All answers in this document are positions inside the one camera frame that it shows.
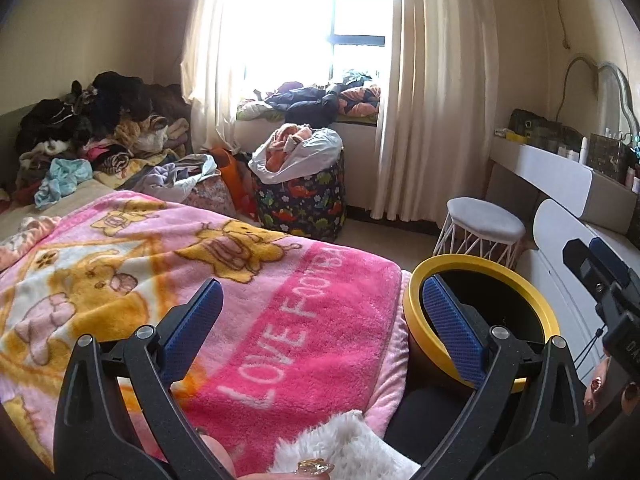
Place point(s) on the dinosaur print fabric bin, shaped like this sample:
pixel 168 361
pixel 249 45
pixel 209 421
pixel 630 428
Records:
pixel 300 200

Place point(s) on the white round stool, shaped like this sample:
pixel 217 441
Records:
pixel 485 220

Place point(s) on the dark bag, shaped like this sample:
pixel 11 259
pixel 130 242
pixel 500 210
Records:
pixel 530 125

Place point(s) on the white chair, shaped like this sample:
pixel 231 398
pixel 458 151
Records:
pixel 555 225

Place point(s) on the cream curtain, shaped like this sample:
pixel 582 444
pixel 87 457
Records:
pixel 440 110
pixel 210 60

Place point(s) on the yellow-rimmed black bin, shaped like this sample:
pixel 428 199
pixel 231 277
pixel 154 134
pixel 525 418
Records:
pixel 465 261

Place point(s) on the white vanity desk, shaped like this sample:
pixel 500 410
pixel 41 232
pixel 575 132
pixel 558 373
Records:
pixel 550 170

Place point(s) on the peach fleece blanket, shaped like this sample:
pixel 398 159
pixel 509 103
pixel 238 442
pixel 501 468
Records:
pixel 25 245

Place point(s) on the person's right hand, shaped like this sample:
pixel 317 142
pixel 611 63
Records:
pixel 612 390

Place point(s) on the pile of black clothes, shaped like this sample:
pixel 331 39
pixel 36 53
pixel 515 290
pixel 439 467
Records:
pixel 115 95

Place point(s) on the dark clear organizer box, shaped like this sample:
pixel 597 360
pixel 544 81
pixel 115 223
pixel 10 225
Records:
pixel 607 155

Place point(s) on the light blue cloth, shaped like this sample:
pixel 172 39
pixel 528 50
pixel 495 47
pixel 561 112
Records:
pixel 65 175

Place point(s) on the person's left hand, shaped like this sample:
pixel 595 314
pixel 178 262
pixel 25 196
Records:
pixel 222 457

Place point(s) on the peach clothes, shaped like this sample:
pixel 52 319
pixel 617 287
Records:
pixel 282 135

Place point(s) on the white fluffy sleeve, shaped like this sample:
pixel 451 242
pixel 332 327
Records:
pixel 345 445

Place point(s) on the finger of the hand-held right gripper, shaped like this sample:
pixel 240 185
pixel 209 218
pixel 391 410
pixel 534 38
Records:
pixel 580 260
pixel 607 257

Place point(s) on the lavender cloth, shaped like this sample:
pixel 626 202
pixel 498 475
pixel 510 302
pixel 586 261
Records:
pixel 160 175

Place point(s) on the floral storage bag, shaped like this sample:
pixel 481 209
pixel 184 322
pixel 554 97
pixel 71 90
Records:
pixel 215 197

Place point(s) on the pink printed blanket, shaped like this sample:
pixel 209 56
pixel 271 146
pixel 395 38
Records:
pixel 300 285

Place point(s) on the orange bag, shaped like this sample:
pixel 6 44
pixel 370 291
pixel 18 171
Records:
pixel 232 170

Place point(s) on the pile of clothes on sill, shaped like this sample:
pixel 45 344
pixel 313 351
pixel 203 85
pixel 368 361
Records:
pixel 310 100

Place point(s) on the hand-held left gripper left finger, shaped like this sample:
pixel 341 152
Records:
pixel 192 330

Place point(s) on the yellow small item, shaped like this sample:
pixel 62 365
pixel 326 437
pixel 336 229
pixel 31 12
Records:
pixel 510 136

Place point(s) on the beige bed sheet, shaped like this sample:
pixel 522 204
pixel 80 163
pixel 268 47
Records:
pixel 85 200

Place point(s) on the window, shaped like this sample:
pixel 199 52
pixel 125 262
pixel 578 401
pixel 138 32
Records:
pixel 360 40

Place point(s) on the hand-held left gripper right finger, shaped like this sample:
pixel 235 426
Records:
pixel 450 325

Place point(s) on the large white plastic bag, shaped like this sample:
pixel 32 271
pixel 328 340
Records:
pixel 320 147

